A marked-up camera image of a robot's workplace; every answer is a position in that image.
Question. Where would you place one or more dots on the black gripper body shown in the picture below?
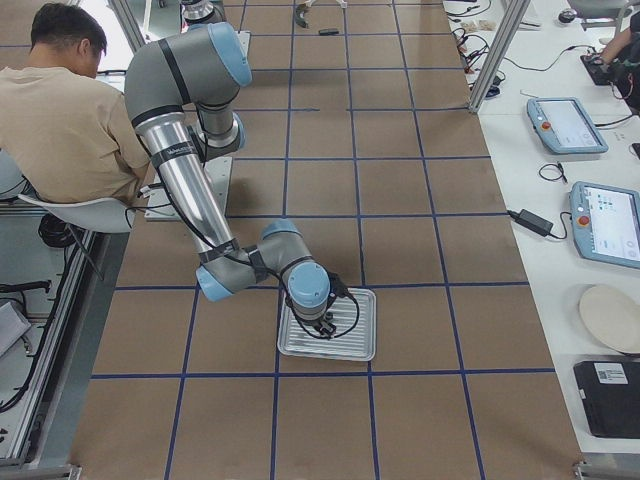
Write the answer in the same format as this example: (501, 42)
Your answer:
(314, 325)

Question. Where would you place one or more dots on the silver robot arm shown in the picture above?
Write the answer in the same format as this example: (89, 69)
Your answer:
(178, 94)
(202, 11)

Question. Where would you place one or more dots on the black power adapter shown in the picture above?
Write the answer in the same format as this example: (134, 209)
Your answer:
(531, 221)

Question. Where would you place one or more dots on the white plastic chair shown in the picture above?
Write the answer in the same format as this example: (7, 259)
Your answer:
(104, 215)

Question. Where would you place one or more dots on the dark grey brake pad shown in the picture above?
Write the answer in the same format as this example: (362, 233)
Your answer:
(328, 32)

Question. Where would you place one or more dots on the olive metal brake shoe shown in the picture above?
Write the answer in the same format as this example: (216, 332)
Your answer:
(300, 16)

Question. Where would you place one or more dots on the beige round plate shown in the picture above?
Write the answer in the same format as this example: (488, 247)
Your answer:
(612, 318)

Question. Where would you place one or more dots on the near blue teach pendant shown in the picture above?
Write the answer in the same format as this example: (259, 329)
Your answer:
(605, 223)

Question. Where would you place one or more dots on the blue teach pendant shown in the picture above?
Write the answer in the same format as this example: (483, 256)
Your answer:
(605, 223)
(564, 127)

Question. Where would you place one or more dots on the far blue teach pendant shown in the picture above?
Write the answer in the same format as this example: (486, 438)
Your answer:
(564, 127)

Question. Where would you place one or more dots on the black laptop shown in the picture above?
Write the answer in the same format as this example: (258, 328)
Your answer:
(609, 391)

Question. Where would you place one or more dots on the person in beige shirt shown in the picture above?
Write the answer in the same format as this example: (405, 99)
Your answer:
(69, 133)

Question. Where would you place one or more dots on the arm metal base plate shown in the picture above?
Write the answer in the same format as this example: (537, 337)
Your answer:
(242, 42)
(218, 172)

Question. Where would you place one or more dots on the aluminium frame post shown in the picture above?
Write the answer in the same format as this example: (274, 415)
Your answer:
(509, 24)

